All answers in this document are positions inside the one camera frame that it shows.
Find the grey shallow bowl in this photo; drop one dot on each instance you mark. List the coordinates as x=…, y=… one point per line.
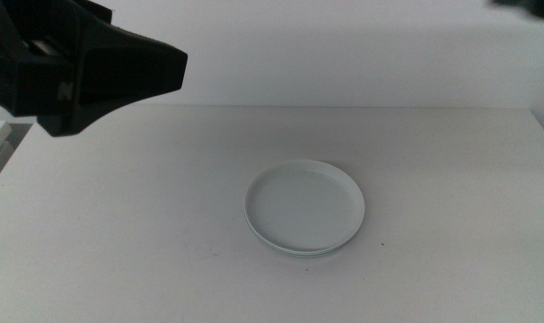
x=299, y=256

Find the white shallow bowl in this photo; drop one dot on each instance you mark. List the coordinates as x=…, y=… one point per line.
x=303, y=206

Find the green shallow bowl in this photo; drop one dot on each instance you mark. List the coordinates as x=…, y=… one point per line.
x=299, y=254

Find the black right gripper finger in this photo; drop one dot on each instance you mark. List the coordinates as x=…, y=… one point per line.
x=532, y=6

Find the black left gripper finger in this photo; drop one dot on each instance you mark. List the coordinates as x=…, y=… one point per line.
x=128, y=69
x=97, y=11

